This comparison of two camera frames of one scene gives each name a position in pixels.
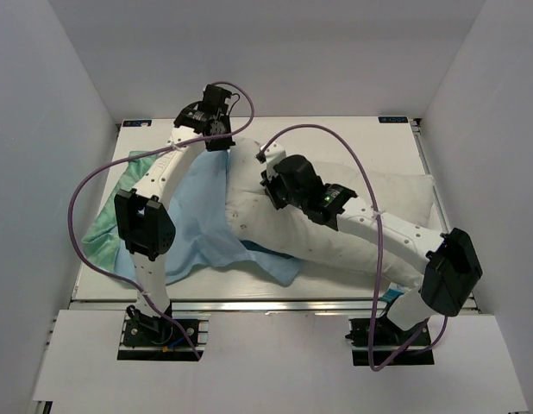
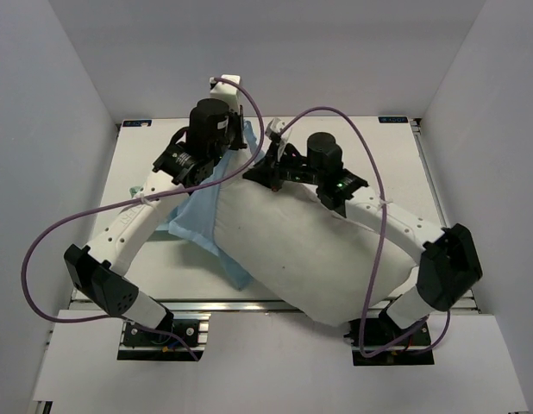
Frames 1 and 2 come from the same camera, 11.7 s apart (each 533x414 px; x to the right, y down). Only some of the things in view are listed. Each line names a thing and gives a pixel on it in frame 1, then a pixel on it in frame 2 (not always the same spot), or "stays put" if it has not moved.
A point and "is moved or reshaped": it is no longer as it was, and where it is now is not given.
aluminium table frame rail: [469, 304] stays put
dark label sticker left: [137, 123] stays put
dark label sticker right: [392, 119] stays put
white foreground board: [272, 362] stays put
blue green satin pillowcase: [197, 204] is moved or reshaped
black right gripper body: [278, 193] -> [281, 167]
